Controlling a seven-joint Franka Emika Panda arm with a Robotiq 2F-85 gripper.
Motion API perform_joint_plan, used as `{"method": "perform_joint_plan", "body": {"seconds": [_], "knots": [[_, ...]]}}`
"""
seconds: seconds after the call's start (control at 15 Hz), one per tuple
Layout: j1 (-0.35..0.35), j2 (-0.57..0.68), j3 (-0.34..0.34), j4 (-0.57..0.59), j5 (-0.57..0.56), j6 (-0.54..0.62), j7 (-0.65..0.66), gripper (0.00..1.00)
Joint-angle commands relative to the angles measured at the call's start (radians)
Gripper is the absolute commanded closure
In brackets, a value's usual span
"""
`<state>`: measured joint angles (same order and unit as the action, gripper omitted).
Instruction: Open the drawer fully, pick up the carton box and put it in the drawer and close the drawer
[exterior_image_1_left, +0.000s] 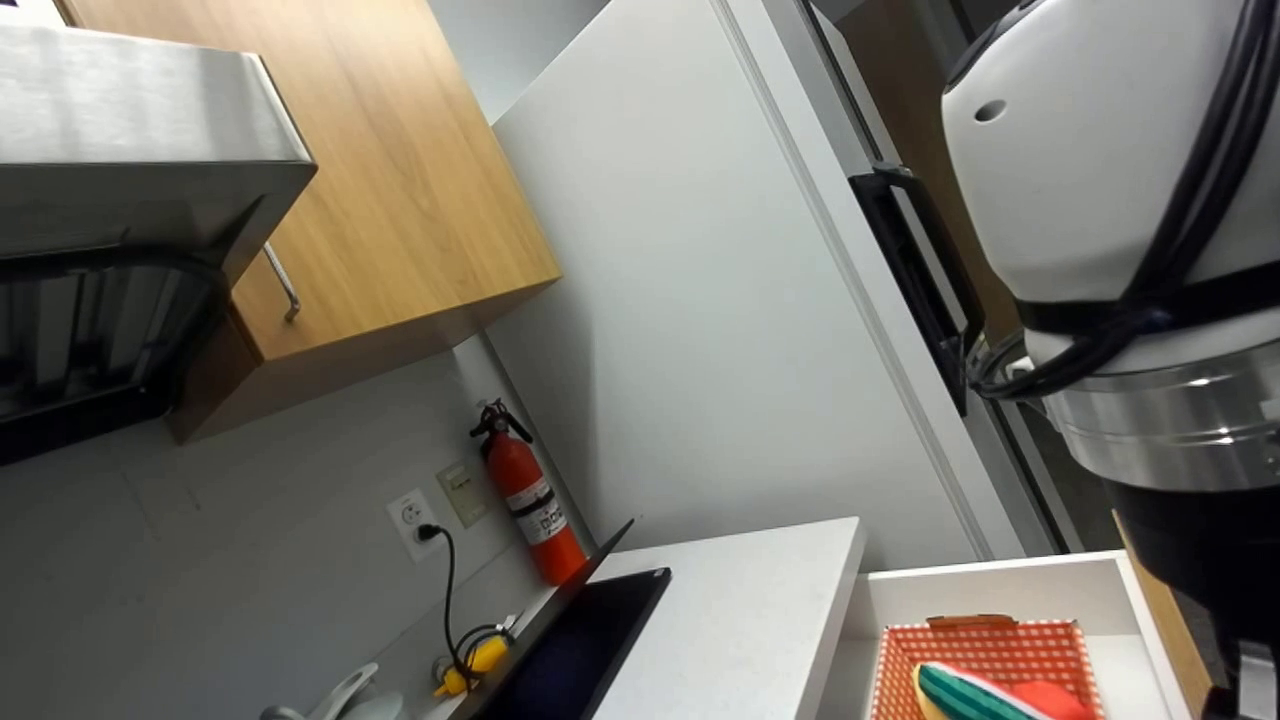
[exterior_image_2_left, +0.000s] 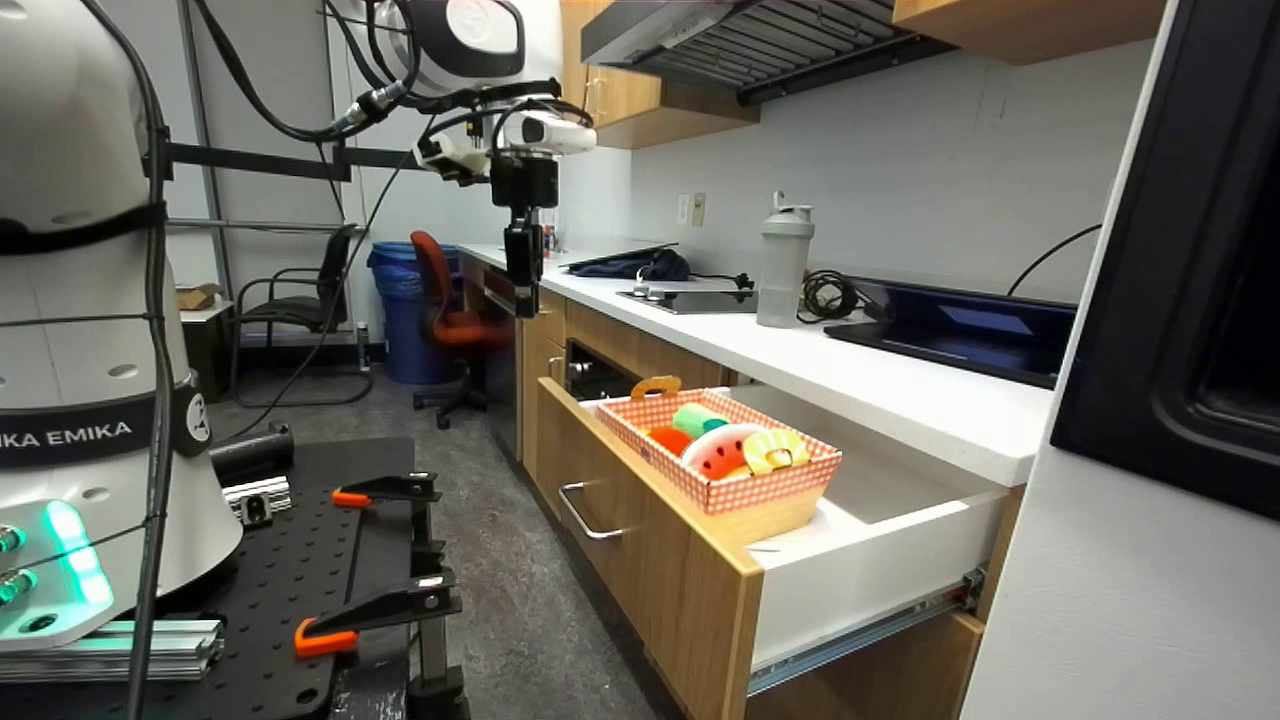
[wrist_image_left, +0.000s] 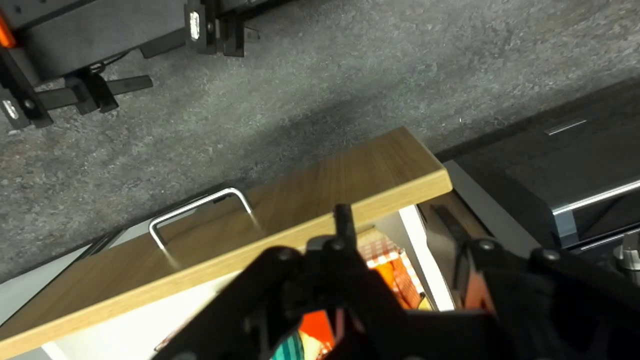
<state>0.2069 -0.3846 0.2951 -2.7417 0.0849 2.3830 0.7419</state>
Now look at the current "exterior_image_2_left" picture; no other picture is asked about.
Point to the red office chair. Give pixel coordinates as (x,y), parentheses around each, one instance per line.
(460,324)

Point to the black glossy panel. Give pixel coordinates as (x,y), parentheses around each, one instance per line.
(1184,264)

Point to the wooden lower cabinet door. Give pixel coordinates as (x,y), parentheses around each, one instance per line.
(537,363)
(882,674)

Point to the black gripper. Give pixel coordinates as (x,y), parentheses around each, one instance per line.
(526,180)

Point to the aluminium extrusion rail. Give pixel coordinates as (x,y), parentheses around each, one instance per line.
(122,648)

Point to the orange checkered carton box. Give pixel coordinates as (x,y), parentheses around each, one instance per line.
(747,503)

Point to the green striped plush vegetable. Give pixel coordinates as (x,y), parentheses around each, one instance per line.
(699,420)

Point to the wooden front white drawer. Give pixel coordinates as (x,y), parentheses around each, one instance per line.
(667,575)

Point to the grey shaker bottle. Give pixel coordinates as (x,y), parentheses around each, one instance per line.
(785,264)

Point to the black induction cooktop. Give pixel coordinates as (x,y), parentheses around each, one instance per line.
(960,332)

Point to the plush carrot toy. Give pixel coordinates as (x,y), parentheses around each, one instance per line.
(669,442)

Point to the wooden upper cabinet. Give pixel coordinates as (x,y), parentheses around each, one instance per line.
(624,93)
(1026,24)

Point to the white small device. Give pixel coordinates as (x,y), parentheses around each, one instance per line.
(260,503)

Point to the steel range hood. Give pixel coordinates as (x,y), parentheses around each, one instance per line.
(762,47)

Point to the black small device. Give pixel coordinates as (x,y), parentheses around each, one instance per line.
(254,458)

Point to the grey refrigerator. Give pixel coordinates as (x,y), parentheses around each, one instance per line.
(1120,602)

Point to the black armchair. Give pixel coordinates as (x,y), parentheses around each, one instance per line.
(300,308)

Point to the dark folded bag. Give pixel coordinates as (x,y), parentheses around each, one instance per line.
(624,261)

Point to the black camera stand boom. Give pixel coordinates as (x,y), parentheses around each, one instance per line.
(264,161)

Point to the white wall outlet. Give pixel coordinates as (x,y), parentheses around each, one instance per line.
(689,210)

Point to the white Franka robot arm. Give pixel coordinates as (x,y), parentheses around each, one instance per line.
(80,264)

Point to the blue trash bin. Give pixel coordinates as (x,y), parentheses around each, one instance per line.
(401,315)

